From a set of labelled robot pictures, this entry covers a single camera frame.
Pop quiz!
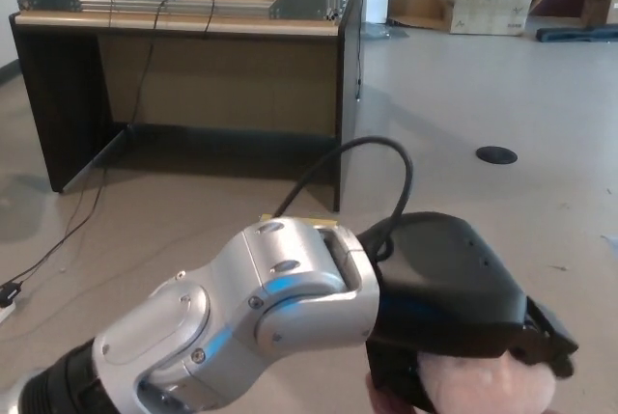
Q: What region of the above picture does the person's bare hand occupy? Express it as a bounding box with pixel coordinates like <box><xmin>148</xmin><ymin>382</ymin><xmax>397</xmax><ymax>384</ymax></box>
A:
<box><xmin>364</xmin><ymin>373</ymin><xmax>387</xmax><ymax>414</ymax></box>

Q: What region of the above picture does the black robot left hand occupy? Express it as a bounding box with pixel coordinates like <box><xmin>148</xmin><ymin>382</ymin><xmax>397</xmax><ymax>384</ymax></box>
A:
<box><xmin>359</xmin><ymin>210</ymin><xmax>579</xmax><ymax>414</ymax></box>

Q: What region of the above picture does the pink plush dumpling with sunglasses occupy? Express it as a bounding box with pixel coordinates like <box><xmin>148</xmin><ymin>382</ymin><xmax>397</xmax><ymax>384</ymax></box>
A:
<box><xmin>417</xmin><ymin>353</ymin><xmax>556</xmax><ymax>414</ymax></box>

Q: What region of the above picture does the round black floor cover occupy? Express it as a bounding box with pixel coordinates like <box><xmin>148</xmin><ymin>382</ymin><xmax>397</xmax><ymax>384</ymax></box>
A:
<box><xmin>475</xmin><ymin>146</ymin><xmax>519</xmax><ymax>165</ymax></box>

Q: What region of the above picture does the yellow paper sheet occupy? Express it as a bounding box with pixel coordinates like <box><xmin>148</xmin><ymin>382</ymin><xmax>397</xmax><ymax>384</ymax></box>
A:
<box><xmin>259</xmin><ymin>213</ymin><xmax>339</xmax><ymax>230</ymax></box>

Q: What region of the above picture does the clear plastic bag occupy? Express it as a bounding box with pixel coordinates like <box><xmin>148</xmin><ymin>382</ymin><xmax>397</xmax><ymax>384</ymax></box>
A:
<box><xmin>361</xmin><ymin>22</ymin><xmax>411</xmax><ymax>41</ymax></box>

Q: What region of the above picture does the open white cardboard box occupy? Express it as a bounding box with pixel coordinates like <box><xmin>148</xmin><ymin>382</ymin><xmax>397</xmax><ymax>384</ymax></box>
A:
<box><xmin>433</xmin><ymin>0</ymin><xmax>548</xmax><ymax>37</ymax></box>

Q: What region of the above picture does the flattened brown cardboard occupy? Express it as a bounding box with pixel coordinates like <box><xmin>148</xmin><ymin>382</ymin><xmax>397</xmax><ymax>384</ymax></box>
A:
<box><xmin>388</xmin><ymin>0</ymin><xmax>453</xmax><ymax>29</ymax></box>

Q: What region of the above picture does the dark wooden desk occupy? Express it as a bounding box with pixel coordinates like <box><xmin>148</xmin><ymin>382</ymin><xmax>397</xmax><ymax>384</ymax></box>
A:
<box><xmin>9</xmin><ymin>0</ymin><xmax>371</xmax><ymax>213</ymax></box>

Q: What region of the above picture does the small brown cardboard box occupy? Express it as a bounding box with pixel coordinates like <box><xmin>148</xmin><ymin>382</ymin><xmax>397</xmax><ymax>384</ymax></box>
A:
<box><xmin>580</xmin><ymin>0</ymin><xmax>618</xmax><ymax>27</ymax></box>

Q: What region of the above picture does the black power adapter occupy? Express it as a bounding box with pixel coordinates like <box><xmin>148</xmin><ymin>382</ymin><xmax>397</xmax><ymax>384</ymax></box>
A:
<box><xmin>0</xmin><ymin>281</ymin><xmax>23</xmax><ymax>307</ymax></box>

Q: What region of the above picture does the thick black wrist cable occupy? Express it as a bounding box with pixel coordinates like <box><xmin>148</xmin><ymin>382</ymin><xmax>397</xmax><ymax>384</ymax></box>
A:
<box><xmin>271</xmin><ymin>136</ymin><xmax>415</xmax><ymax>261</ymax></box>

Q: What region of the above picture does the black cable on desk side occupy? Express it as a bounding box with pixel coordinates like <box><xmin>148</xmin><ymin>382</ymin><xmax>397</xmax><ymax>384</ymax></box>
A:
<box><xmin>355</xmin><ymin>0</ymin><xmax>365</xmax><ymax>101</ymax></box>

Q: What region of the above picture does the thin black power cable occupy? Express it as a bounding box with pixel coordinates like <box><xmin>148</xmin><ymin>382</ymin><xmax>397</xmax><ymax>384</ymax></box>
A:
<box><xmin>12</xmin><ymin>0</ymin><xmax>168</xmax><ymax>286</ymax></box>

